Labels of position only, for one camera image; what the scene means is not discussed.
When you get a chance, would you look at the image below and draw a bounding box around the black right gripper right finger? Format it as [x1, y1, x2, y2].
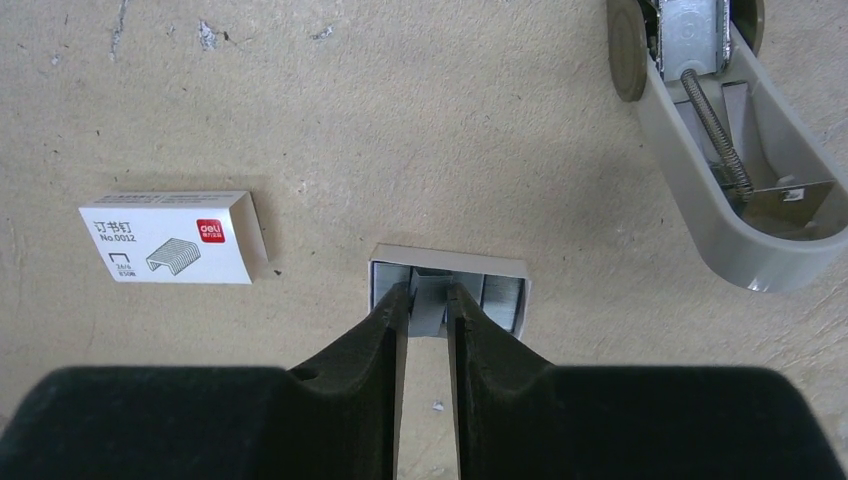
[447, 284, 844, 479]

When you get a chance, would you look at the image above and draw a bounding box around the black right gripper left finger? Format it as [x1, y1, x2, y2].
[1, 285, 409, 479]

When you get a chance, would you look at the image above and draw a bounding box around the white staple box tray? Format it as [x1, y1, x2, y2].
[368, 244, 531, 338]

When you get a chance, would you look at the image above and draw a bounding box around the white staple box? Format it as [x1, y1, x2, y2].
[79, 191, 268, 285]

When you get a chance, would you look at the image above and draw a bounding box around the green and white stapler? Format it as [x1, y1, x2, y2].
[606, 0, 847, 293]

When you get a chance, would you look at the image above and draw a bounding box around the silver staple strip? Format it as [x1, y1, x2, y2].
[408, 267, 454, 337]

